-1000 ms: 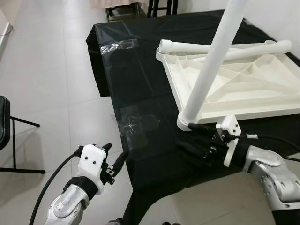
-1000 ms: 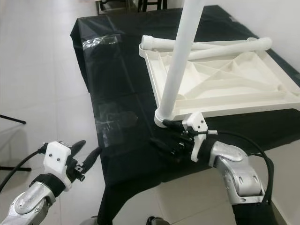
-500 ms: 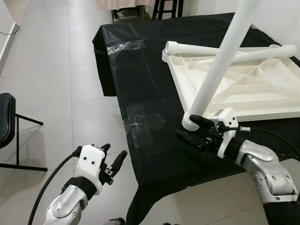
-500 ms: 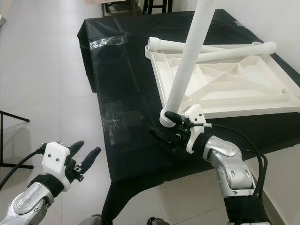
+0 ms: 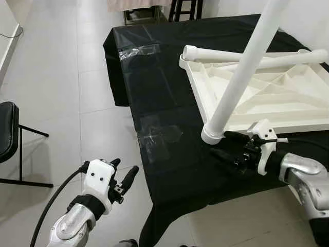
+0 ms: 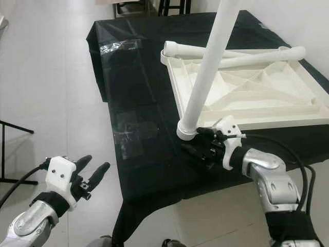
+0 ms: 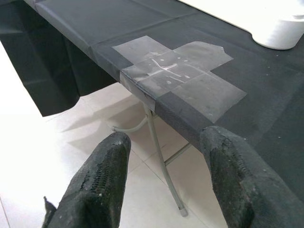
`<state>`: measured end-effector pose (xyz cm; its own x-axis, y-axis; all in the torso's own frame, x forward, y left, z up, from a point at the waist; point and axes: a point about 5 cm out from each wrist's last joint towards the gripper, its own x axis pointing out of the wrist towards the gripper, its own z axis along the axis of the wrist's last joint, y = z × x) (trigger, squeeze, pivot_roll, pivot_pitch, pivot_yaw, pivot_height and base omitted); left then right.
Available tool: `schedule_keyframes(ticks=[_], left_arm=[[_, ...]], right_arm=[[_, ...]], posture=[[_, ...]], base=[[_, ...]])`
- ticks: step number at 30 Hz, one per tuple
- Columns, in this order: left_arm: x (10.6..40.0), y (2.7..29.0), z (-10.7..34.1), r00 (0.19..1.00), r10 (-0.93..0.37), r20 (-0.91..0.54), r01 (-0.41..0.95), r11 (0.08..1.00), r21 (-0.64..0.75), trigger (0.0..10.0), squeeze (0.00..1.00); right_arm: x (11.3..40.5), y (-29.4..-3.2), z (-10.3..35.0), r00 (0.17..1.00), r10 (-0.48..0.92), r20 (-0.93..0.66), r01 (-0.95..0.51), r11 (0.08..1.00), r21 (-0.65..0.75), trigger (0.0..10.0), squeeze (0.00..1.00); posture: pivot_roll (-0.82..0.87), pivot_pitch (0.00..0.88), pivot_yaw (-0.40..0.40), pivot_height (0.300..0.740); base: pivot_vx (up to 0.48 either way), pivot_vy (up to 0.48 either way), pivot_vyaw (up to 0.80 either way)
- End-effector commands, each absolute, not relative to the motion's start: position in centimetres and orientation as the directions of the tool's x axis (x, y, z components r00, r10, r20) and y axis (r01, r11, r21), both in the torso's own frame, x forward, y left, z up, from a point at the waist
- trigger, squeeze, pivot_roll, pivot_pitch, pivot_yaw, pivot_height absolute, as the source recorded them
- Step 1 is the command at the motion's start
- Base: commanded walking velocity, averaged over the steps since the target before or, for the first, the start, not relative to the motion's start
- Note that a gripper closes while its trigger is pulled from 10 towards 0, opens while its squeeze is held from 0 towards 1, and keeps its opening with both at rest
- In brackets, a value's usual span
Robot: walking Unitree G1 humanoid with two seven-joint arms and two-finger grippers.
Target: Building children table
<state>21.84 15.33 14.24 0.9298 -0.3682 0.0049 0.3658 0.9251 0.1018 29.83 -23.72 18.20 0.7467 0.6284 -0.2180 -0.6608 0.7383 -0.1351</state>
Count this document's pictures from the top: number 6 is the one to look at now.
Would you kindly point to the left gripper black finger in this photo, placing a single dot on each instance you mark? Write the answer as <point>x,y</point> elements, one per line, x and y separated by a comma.
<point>98,174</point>
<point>82,161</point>

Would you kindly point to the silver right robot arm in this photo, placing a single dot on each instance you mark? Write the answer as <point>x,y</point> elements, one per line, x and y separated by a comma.
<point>272,180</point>

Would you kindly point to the black stool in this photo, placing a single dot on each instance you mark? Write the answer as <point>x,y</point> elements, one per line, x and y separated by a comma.
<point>164,6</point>

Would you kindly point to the small clear tape patch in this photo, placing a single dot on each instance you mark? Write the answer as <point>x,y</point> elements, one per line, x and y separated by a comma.
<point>118,47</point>

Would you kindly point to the beige hanging cloth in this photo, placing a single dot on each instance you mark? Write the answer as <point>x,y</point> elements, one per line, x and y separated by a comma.
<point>108,1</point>

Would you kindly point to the cross-shaped clear tape patch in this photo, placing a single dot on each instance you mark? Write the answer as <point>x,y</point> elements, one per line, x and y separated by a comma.
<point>133,134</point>

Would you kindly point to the black tablecloth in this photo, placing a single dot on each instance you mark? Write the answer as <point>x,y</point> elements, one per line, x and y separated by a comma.
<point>133,103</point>

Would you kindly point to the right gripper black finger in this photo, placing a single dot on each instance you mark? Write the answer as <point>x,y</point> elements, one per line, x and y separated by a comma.
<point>205,131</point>
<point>190,151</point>

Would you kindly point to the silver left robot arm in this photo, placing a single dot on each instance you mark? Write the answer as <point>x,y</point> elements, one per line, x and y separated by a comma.
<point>33,221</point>

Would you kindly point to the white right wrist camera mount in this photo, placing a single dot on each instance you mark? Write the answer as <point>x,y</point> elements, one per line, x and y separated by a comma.
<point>229,128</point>

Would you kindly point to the white plastic table leg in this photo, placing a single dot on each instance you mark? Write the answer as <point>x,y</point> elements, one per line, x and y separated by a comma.
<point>267,56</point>
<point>185,50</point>
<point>211,67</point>

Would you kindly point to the black folding chair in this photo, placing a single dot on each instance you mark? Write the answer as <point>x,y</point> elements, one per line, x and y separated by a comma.
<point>10,149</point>

